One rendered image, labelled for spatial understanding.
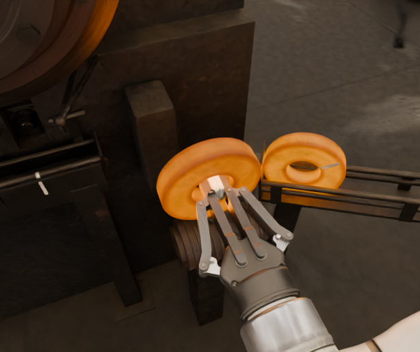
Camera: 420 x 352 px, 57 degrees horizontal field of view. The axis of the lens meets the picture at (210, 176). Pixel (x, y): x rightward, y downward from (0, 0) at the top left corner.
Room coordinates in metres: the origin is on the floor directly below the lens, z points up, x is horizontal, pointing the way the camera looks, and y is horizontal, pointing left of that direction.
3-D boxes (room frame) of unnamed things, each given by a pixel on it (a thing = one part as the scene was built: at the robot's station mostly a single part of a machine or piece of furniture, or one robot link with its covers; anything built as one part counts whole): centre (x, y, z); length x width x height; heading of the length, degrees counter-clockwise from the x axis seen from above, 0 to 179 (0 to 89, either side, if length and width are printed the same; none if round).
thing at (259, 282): (0.20, -0.06, 0.83); 0.09 x 0.08 x 0.07; 21
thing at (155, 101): (0.57, 0.12, 0.68); 0.11 x 0.08 x 0.24; 21
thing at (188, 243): (0.47, -0.02, 0.27); 0.22 x 0.13 x 0.53; 111
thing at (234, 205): (0.27, -0.04, 0.84); 0.11 x 0.01 x 0.04; 19
